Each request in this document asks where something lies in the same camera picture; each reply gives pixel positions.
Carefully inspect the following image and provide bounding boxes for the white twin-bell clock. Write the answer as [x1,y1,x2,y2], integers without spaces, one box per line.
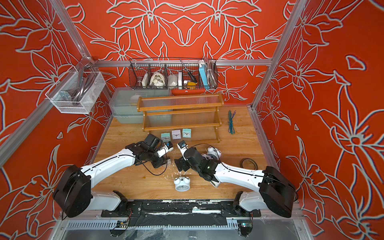
[206,147,222,161]
[174,177,191,192]

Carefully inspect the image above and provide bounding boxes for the grey hoses in basket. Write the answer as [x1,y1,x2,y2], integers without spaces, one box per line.
[64,58,96,102]

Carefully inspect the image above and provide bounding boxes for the white mesh wall basket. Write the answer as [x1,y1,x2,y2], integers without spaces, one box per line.
[46,67,106,115]

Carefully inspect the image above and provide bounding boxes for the translucent plastic storage box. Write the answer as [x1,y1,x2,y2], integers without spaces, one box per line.
[109,87,171,124]

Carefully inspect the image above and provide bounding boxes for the wooden two-tier shelf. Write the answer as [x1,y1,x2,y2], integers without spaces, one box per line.
[137,94,224,143]

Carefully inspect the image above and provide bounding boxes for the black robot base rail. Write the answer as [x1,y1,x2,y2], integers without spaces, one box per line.
[101,200,261,228]

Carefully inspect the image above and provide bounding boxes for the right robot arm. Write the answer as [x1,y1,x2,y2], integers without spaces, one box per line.
[175,146,296,218]

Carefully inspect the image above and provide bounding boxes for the white twin-bell clock front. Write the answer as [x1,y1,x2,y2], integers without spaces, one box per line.
[174,177,191,192]

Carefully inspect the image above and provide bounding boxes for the light blue box in basket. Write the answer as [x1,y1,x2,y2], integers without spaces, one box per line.
[198,60,209,90]

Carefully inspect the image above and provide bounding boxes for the black handled screwdriver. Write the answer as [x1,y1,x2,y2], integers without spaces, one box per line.
[180,60,198,83]

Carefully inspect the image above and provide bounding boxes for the mint square alarm clock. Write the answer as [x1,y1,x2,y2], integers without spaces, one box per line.
[161,133,171,143]

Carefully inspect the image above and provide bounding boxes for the white cloth bundle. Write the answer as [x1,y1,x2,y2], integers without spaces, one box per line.
[149,72,166,88]

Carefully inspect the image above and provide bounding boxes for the green blue twist ties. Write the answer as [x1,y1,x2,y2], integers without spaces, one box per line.
[228,110,236,135]

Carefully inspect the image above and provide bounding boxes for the black wire wall basket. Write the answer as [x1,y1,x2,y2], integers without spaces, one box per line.
[129,58,219,91]

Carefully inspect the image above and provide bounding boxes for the white square alarm clock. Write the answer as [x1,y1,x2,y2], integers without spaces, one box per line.
[171,130,182,140]

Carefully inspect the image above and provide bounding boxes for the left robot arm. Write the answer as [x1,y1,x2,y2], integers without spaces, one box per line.
[53,134,174,218]

